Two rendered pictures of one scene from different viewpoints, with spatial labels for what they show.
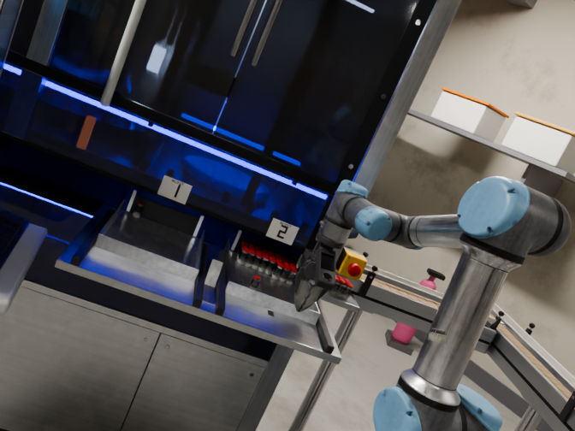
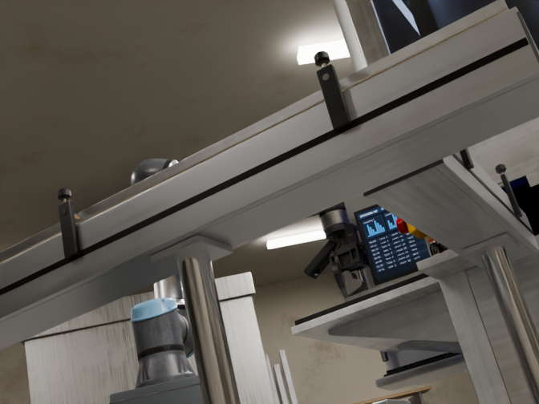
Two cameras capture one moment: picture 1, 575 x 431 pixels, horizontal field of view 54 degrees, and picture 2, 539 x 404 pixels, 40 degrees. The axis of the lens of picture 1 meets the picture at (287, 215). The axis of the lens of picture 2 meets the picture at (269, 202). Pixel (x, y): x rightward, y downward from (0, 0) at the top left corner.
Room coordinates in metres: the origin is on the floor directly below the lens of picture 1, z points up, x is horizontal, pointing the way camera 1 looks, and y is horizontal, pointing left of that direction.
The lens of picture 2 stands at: (2.41, -1.73, 0.45)
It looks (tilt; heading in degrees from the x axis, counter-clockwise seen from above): 23 degrees up; 127
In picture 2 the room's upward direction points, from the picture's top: 14 degrees counter-clockwise
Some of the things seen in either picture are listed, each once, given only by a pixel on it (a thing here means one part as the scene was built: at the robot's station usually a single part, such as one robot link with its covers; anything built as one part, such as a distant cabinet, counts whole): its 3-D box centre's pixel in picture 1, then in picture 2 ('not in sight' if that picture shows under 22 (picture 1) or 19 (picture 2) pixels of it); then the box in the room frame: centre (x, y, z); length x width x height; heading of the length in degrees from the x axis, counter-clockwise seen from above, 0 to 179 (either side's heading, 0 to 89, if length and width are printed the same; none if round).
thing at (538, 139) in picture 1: (545, 144); not in sight; (3.75, -1.33, 1.73); 0.41 x 0.34 x 0.23; 46
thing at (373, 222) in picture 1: (372, 221); not in sight; (1.33, -0.19, 1.21); 0.11 x 0.11 x 0.08; 31
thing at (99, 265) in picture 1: (209, 275); (424, 316); (1.44, 0.13, 0.87); 0.70 x 0.48 x 0.02; 102
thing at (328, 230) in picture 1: (333, 230); (336, 223); (1.40, -0.12, 1.13); 0.08 x 0.08 x 0.05
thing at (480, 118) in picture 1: (468, 115); not in sight; (4.17, -0.89, 1.72); 0.40 x 0.33 x 0.23; 46
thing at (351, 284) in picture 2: (309, 295); (352, 287); (1.41, -0.14, 0.95); 0.06 x 0.03 x 0.09; 12
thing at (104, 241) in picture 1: (156, 237); not in sight; (1.48, 0.31, 0.90); 0.34 x 0.26 x 0.04; 12
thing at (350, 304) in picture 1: (335, 294); (456, 260); (1.76, -0.25, 0.87); 0.14 x 0.13 x 0.02; 12
